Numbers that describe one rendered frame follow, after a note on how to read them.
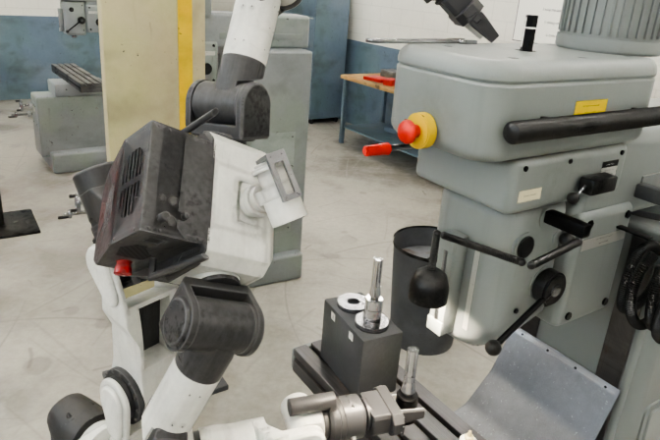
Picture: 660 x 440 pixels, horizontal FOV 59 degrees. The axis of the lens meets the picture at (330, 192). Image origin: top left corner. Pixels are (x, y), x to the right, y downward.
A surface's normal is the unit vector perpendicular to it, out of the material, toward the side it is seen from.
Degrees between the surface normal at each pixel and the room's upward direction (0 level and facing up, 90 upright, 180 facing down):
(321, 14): 90
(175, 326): 68
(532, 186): 90
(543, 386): 63
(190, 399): 97
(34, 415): 0
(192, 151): 58
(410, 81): 90
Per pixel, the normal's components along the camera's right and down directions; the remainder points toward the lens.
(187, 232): 0.70, -0.29
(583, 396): -0.71, -0.31
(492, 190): -0.83, 0.13
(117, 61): 0.55, 0.32
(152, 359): 0.13, -0.91
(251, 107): 0.87, 0.13
